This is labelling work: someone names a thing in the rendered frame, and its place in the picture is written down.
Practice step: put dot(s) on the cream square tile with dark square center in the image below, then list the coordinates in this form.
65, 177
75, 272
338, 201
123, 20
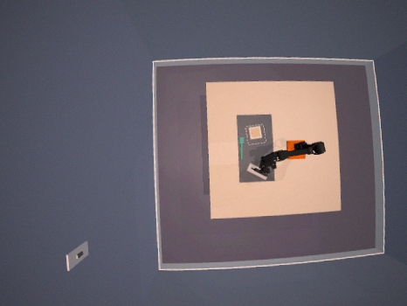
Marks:
255, 132

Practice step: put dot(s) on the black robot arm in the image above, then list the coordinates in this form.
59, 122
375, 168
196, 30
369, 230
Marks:
301, 148

